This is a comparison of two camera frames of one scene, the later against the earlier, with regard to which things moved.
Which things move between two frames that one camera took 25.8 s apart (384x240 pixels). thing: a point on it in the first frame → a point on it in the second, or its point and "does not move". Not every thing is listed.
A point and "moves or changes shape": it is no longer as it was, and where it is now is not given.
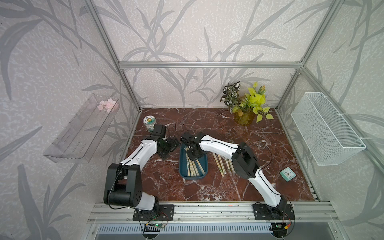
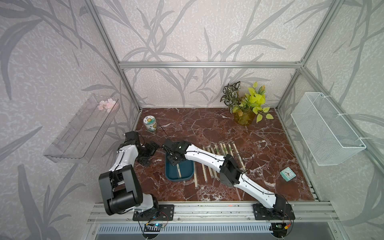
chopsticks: x=200 y=167 → x=179 y=170
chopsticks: x=195 y=169 → x=203 y=167
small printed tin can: x=149 y=122 does not move
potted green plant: x=244 y=107 does not move
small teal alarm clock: x=288 y=174 does not move
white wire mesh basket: x=328 y=139 does not move
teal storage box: x=183 y=166 moves or changes shape
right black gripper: x=192 y=159 → x=171 y=163
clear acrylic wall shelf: x=80 y=139 does not move
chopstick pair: x=217 y=161 moves or changes shape
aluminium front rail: x=306 y=212 does not move
